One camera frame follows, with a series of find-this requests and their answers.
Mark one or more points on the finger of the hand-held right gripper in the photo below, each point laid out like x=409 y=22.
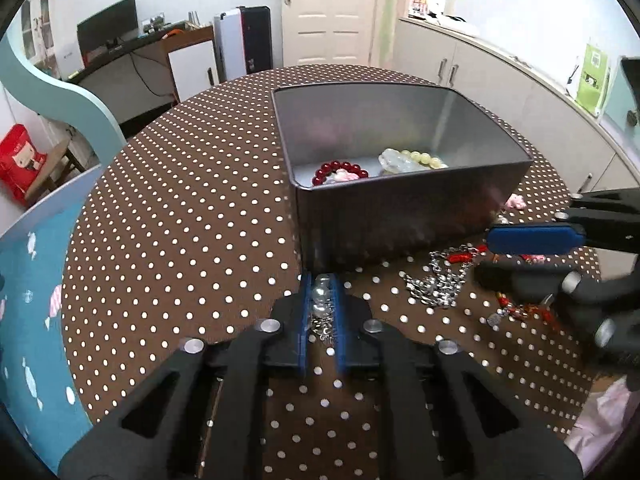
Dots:
x=535 y=239
x=530 y=280

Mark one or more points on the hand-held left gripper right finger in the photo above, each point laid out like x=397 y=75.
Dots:
x=341 y=310

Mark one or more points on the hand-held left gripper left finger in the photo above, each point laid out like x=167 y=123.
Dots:
x=306 y=310

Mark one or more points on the grey metal tin box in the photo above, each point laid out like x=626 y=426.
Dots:
x=400 y=215

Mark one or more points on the pale jade pendant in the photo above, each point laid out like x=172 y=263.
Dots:
x=397 y=162

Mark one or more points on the small pink charm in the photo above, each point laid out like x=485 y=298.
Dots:
x=515 y=202

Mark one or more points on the brown polka-dot tablecloth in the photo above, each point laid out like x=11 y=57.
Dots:
x=200 y=210

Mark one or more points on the pink clothing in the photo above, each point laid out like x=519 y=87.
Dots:
x=605 y=415

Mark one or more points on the long white low cabinet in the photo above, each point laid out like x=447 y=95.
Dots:
x=500 y=80

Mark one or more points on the tabletop mirror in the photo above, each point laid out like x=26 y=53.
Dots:
x=625 y=95

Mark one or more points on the green paper box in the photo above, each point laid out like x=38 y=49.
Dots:
x=592 y=77

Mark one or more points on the keys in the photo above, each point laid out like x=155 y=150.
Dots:
x=523 y=60

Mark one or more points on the folded white cloth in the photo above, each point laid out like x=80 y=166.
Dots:
x=455 y=22

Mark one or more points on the small white cabinet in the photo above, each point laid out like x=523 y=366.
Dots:
x=192 y=70

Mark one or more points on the blue candy-print bed blanket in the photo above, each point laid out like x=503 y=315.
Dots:
x=35 y=310

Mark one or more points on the dark wooden desk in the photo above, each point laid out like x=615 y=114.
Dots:
x=140 y=75

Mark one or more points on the wooden chair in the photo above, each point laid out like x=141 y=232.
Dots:
x=60 y=160

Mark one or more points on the white panel door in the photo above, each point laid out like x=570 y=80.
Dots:
x=330 y=10

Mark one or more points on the red cartoon bag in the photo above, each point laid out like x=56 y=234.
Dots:
x=20 y=160

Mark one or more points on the white box on desk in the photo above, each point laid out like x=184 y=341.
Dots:
x=70 y=60

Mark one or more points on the black computer monitor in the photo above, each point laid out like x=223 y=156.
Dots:
x=107 y=22

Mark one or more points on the white glass-door cupboard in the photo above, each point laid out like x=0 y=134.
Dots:
x=37 y=35

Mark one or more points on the teal bunk bed frame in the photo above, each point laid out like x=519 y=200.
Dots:
x=65 y=105

